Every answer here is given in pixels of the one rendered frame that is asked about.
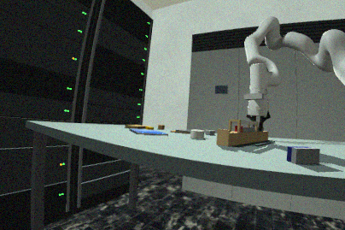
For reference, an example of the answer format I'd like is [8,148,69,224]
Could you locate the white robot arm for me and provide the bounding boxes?
[244,16,345,100]

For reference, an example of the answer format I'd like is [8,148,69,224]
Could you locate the white cylinder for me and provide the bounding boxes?
[190,130,204,139]

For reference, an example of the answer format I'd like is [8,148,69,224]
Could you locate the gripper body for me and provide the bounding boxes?
[248,95,269,116]

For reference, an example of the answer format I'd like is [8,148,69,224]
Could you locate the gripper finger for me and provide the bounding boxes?
[246,115,256,121]
[259,111,271,131]

